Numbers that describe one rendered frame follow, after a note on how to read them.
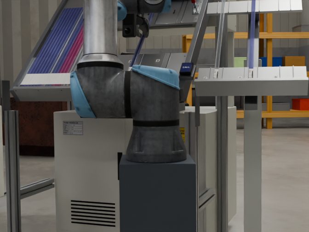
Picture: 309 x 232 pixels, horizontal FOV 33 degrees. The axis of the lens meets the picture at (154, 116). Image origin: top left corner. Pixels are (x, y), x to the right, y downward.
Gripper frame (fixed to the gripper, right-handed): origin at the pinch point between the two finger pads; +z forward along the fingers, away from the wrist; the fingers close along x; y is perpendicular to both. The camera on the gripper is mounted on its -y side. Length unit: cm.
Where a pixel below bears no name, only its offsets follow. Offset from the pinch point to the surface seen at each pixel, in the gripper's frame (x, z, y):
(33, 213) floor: 96, 105, -44
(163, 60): -10.2, 0.5, -11.0
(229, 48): -18, 64, 39
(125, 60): 5.6, 0.8, -9.9
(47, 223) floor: 76, 91, -52
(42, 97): 36.2, -0.6, -27.2
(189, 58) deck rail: -20.4, -0.7, -11.0
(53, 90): 29.7, -4.2, -26.3
